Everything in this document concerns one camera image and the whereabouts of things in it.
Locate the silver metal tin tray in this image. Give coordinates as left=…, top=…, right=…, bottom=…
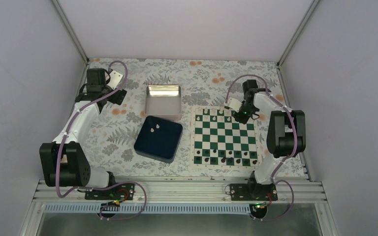
left=144, top=85, right=182, bottom=121

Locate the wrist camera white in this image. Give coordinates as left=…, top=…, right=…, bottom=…
left=224, top=97, right=242, bottom=112
left=106, top=70, right=124, bottom=90

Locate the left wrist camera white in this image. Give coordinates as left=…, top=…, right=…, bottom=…
left=106, top=70, right=124, bottom=90

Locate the floral patterned table mat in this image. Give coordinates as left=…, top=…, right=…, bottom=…
left=78, top=58, right=309, bottom=179

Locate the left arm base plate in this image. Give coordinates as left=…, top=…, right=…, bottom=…
left=85, top=183, right=135, bottom=202

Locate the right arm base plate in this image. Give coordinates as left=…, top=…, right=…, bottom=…
left=229, top=183, right=278, bottom=201

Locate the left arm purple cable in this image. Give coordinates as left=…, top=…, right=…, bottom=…
left=55, top=60, right=148, bottom=221

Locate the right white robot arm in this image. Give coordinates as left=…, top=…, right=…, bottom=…
left=227, top=80, right=306, bottom=200

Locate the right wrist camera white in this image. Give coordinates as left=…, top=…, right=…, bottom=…
left=224, top=97, right=242, bottom=112

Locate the black chess pieces row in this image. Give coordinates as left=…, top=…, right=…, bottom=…
left=192, top=149, right=259, bottom=167

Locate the green white chess board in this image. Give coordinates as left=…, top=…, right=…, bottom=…
left=190, top=106, right=262, bottom=170

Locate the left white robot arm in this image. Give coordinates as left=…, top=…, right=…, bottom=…
left=39, top=68, right=127, bottom=199

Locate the blue square tray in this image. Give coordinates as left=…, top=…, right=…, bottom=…
left=133, top=116, right=183, bottom=163

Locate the aluminium rail frame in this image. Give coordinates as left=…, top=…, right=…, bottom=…
left=33, top=178, right=327, bottom=214

